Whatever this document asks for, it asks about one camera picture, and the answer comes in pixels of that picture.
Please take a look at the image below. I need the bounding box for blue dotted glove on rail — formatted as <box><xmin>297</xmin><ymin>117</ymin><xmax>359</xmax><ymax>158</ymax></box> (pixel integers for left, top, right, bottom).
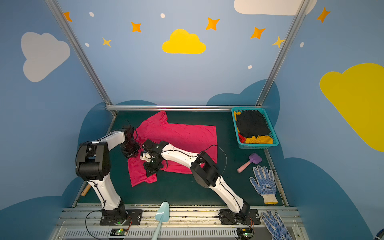
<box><xmin>261</xmin><ymin>210</ymin><xmax>293</xmax><ymax>240</ymax></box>

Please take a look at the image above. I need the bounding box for green circuit board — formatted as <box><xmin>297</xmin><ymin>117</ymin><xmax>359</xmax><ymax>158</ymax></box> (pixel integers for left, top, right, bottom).
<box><xmin>110</xmin><ymin>229</ymin><xmax>128</xmax><ymax>237</ymax></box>
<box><xmin>236</xmin><ymin>228</ymin><xmax>254</xmax><ymax>240</ymax></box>

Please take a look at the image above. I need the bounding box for black t-shirt in basket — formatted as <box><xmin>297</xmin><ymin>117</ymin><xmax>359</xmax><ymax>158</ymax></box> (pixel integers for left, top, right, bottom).
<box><xmin>236</xmin><ymin>110</ymin><xmax>270</xmax><ymax>138</ymax></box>

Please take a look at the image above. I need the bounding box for red t-shirt in basket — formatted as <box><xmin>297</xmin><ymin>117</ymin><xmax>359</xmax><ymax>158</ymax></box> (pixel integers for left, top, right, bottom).
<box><xmin>238</xmin><ymin>133</ymin><xmax>247</xmax><ymax>144</ymax></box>

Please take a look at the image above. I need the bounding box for aluminium frame post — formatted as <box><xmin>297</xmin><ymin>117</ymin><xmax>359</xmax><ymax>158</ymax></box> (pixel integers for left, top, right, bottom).
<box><xmin>256</xmin><ymin>0</ymin><xmax>311</xmax><ymax>107</ymax></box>
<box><xmin>45</xmin><ymin>0</ymin><xmax>113</xmax><ymax>107</ymax></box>

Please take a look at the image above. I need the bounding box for yellow t-shirt in basket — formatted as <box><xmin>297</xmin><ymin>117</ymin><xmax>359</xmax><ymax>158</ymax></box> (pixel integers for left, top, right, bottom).
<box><xmin>233</xmin><ymin>111</ymin><xmax>273</xmax><ymax>145</ymax></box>

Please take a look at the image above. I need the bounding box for right green circuit board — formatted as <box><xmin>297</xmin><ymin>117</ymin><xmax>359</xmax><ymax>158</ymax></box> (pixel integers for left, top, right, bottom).
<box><xmin>236</xmin><ymin>228</ymin><xmax>254</xmax><ymax>240</ymax></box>

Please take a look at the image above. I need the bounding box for teal plastic basket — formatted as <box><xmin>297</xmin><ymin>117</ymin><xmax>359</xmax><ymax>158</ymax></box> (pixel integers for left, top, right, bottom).
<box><xmin>231</xmin><ymin>107</ymin><xmax>279</xmax><ymax>149</ymax></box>

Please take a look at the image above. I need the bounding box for blue dotted glove on table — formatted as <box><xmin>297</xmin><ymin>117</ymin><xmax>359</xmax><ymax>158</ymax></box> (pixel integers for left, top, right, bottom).
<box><xmin>250</xmin><ymin>165</ymin><xmax>278</xmax><ymax>205</ymax></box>

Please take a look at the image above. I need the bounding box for aluminium frame back bar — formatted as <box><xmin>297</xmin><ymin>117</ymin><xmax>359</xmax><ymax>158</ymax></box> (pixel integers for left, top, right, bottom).
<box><xmin>106</xmin><ymin>105</ymin><xmax>261</xmax><ymax>112</ymax></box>

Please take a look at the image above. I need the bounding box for magenta pink t-shirt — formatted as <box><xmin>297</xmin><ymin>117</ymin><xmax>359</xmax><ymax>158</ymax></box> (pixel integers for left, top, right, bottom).
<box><xmin>128</xmin><ymin>111</ymin><xmax>218</xmax><ymax>187</ymax></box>

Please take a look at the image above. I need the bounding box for green toy spatula wooden handle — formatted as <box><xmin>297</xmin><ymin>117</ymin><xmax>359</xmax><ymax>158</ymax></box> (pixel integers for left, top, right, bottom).
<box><xmin>81</xmin><ymin>184</ymin><xmax>92</xmax><ymax>197</ymax></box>

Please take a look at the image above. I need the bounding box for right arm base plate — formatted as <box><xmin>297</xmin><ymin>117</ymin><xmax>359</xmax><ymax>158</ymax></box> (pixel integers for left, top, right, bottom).
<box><xmin>218</xmin><ymin>209</ymin><xmax>261</xmax><ymax>226</ymax></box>

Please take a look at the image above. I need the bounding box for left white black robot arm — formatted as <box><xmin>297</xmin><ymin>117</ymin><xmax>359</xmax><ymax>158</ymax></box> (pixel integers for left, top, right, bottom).
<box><xmin>76</xmin><ymin>126</ymin><xmax>143</xmax><ymax>226</ymax></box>

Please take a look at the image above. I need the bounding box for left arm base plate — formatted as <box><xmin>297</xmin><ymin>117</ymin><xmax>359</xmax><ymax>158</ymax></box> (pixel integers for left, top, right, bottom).
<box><xmin>100</xmin><ymin>209</ymin><xmax>143</xmax><ymax>226</ymax></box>

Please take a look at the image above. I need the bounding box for aluminium frame left post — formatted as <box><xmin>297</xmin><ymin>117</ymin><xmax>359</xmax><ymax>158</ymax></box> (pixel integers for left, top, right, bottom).
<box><xmin>45</xmin><ymin>0</ymin><xmax>113</xmax><ymax>107</ymax></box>

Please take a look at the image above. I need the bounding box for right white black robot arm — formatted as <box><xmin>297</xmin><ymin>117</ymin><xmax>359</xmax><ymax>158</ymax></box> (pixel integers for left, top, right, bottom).
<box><xmin>140</xmin><ymin>140</ymin><xmax>250</xmax><ymax>225</ymax></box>

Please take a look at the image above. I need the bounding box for light blue toy shovel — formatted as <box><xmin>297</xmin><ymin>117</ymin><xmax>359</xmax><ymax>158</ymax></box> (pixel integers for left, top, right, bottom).
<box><xmin>151</xmin><ymin>202</ymin><xmax>170</xmax><ymax>240</ymax></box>

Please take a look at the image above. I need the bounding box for aluminium frame right post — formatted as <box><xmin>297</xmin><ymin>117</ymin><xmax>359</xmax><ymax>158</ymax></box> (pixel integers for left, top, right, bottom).
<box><xmin>256</xmin><ymin>0</ymin><xmax>311</xmax><ymax>107</ymax></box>

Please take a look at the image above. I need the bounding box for left green circuit board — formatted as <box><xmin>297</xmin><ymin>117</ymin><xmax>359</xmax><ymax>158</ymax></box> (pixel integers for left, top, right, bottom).
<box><xmin>110</xmin><ymin>229</ymin><xmax>128</xmax><ymax>237</ymax></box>

